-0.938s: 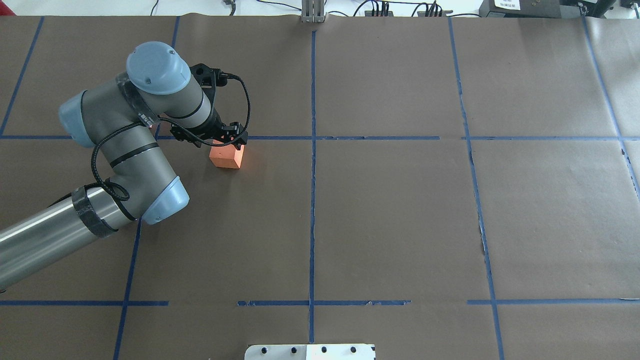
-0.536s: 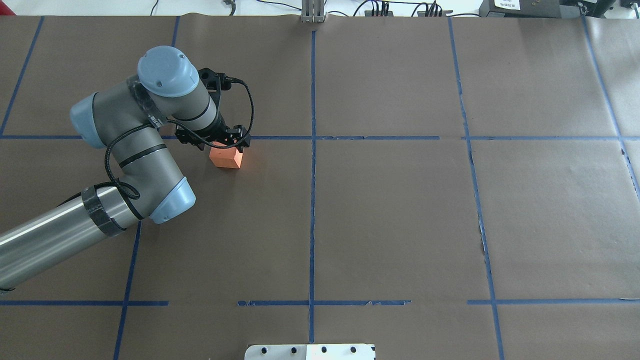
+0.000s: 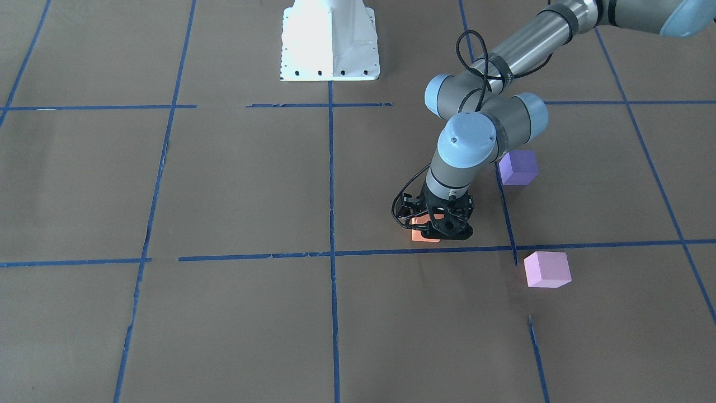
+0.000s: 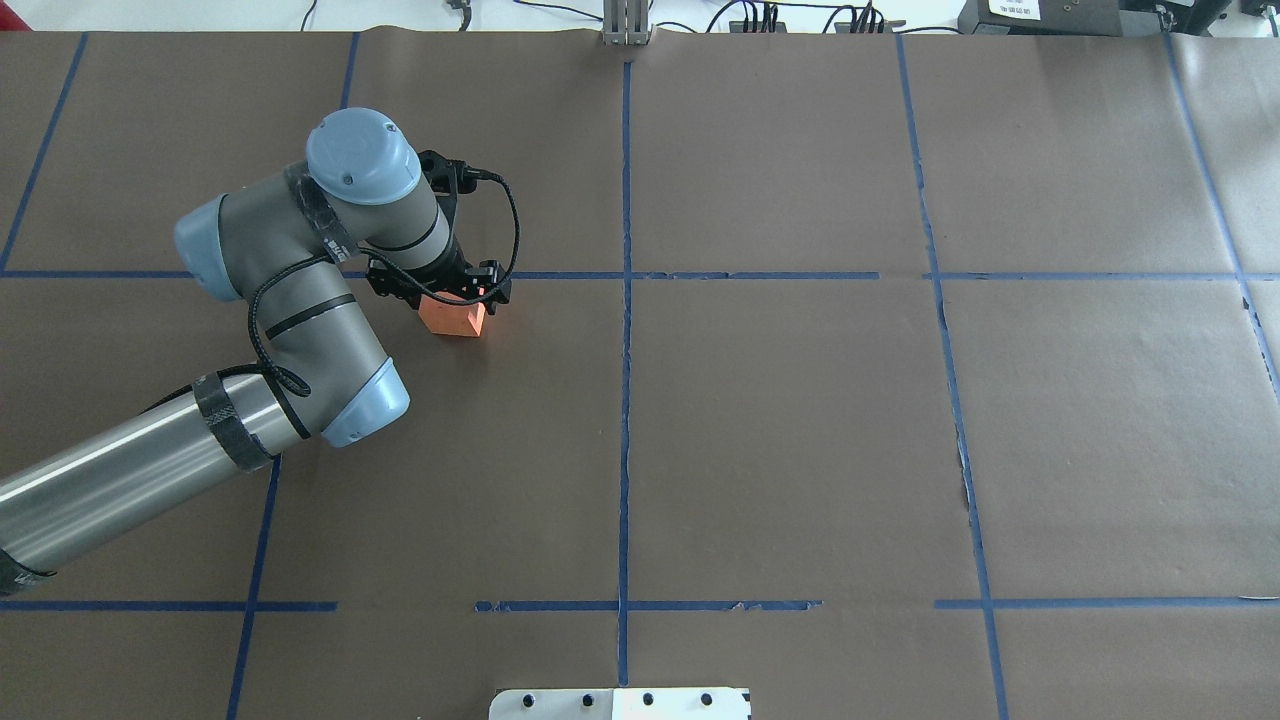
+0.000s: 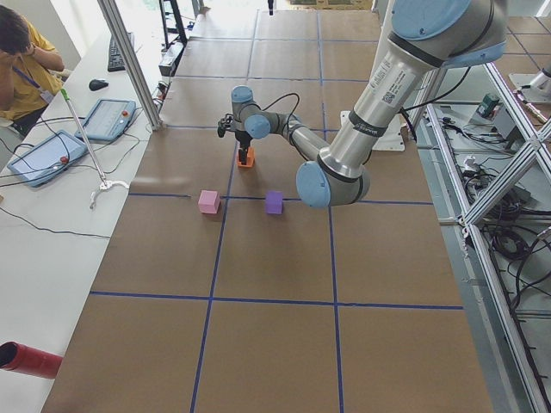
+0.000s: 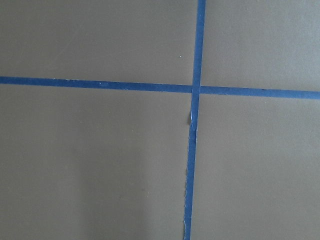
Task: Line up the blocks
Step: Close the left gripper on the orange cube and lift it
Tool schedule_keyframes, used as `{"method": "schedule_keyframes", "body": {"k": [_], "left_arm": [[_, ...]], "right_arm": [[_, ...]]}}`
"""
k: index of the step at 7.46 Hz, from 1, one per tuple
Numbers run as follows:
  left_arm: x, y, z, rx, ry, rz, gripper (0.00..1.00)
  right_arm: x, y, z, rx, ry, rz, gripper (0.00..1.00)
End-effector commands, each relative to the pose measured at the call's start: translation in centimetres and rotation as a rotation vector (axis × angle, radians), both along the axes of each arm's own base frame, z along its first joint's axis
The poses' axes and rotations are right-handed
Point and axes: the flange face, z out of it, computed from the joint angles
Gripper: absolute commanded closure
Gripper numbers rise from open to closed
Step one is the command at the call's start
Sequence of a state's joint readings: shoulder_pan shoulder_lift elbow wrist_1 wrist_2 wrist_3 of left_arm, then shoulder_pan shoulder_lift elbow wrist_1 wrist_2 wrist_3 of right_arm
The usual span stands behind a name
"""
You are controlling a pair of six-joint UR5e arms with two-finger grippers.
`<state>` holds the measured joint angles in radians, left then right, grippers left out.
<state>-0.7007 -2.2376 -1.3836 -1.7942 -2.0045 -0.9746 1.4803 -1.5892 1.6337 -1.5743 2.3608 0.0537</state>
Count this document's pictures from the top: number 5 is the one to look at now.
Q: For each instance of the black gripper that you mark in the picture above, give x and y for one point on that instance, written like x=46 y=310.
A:
x=243 y=138

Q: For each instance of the orange foam block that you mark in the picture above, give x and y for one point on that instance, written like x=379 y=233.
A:
x=245 y=157

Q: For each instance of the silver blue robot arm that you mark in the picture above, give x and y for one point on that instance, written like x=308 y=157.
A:
x=423 y=36

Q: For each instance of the purple foam block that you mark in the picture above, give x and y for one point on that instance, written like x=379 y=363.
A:
x=273 y=202

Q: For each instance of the pink foam block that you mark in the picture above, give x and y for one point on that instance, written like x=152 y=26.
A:
x=209 y=201

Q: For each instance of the far blue teach pendant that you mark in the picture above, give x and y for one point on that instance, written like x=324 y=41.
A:
x=108 y=119

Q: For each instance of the blue teach pendant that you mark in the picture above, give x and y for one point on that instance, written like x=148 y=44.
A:
x=48 y=159
x=108 y=119

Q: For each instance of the black keyboard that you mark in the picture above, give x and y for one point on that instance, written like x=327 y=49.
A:
x=115 y=59

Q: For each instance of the black computer mouse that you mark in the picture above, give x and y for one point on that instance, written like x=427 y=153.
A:
x=97 y=84

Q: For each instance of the near blue teach pendant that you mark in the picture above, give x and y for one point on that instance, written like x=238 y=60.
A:
x=48 y=159

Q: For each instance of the person in yellow shirt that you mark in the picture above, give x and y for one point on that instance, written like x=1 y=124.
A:
x=30 y=67

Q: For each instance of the green electronic box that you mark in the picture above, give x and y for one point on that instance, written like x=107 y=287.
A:
x=486 y=108

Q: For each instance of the red cylinder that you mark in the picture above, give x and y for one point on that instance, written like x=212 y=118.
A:
x=19 y=358

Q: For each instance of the aluminium frame post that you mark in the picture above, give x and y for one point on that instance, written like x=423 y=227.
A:
x=115 y=23

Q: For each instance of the right aluminium frame rail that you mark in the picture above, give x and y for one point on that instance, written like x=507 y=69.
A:
x=492 y=182

